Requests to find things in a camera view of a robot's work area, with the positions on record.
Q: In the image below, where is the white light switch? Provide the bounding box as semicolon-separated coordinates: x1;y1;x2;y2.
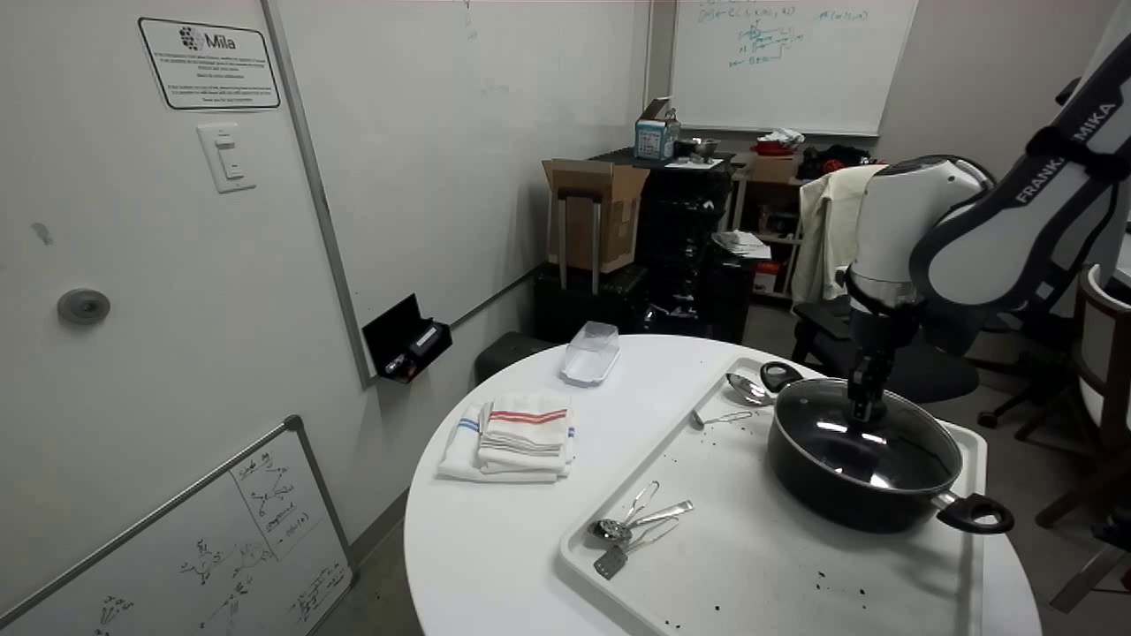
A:
193;120;259;197

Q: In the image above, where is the black wall marker holder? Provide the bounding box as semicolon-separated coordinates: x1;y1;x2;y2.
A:
359;292;456;384

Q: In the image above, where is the blue tissue box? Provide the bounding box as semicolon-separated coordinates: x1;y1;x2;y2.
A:
634;96;683;166

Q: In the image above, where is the round grey wall knob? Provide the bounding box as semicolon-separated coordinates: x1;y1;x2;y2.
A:
54;286;115;328

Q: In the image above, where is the large metal serving spoon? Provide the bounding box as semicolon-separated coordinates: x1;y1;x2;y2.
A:
721;368;783;411

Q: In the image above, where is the brown cardboard box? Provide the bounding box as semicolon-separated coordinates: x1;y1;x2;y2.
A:
542;154;650;275

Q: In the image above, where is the small framed whiteboard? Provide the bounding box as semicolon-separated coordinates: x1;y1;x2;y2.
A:
0;415;357;636

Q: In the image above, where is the black pot with handles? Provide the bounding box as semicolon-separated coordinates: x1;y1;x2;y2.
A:
755;358;1018;536

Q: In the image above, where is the black shelf unit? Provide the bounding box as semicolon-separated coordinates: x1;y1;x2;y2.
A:
641;154;755;348

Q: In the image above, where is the white wall sign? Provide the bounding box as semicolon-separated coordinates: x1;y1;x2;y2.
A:
135;13;285;112

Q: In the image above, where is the folded white cloth red stripe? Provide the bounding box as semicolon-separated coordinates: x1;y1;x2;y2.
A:
433;396;578;488

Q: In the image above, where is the white hanging jacket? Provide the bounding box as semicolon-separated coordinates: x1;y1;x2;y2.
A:
789;162;880;311

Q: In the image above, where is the whiteboard with green writing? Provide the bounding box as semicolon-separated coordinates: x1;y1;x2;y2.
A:
668;0;923;139

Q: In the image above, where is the white plastic tray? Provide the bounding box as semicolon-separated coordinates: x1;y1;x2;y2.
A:
556;349;989;636

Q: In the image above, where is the glass lid with black knob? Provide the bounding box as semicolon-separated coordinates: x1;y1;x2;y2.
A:
775;375;968;500

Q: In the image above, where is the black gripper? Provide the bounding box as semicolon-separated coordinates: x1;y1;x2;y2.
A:
836;272;932;432

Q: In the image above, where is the large wall whiteboard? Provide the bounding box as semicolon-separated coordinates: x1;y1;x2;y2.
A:
259;0;657;384

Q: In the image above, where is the low black case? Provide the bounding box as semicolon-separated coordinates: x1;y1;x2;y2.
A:
471;257;664;384

